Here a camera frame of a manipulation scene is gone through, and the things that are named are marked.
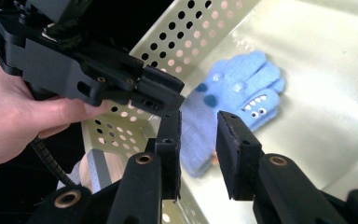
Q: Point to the cream perforated plastic basket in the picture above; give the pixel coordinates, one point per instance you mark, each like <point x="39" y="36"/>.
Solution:
<point x="307" y="77"/>

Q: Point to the blue knit glove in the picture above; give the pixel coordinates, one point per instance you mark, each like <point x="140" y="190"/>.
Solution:
<point x="230" y="81"/>

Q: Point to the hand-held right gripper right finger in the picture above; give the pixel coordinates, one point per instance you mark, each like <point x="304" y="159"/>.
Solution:
<point x="239" y="161"/>

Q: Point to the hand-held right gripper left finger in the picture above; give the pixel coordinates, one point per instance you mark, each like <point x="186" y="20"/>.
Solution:
<point x="167" y="161"/>

